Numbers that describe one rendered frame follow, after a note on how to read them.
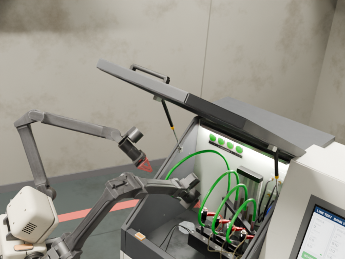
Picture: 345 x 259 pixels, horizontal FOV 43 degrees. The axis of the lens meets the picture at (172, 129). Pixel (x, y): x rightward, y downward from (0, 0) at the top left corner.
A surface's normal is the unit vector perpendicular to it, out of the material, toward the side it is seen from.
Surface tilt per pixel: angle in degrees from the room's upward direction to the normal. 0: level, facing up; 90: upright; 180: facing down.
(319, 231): 76
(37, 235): 90
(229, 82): 90
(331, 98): 90
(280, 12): 90
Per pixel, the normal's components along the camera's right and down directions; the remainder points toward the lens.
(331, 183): -0.64, 0.06
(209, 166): -0.68, 0.28
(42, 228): 0.42, 0.43
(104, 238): 0.07, -0.90
